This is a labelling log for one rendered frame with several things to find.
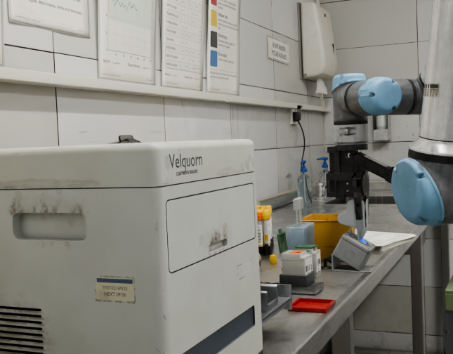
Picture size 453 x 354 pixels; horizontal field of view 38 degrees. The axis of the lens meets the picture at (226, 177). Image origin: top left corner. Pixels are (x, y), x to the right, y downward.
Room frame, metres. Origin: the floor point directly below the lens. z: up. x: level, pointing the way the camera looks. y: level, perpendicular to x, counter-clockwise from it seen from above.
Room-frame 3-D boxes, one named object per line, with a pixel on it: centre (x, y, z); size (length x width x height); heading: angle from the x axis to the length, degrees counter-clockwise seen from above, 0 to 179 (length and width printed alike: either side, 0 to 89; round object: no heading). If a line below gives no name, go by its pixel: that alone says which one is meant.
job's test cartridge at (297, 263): (1.29, -0.13, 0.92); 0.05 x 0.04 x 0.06; 65
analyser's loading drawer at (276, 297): (1.00, -0.03, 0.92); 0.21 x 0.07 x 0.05; 157
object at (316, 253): (1.42, -0.17, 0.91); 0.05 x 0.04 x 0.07; 67
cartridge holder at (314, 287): (1.29, -0.13, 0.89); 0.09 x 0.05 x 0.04; 65
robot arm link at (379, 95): (1.39, -0.33, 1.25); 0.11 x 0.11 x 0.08; 17
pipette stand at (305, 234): (1.52, -0.17, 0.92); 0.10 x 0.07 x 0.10; 159
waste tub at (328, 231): (1.64, -0.26, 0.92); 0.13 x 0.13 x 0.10; 69
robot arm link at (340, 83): (1.47, -0.28, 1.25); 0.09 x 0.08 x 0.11; 17
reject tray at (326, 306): (1.16, -0.14, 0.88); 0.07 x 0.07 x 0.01; 67
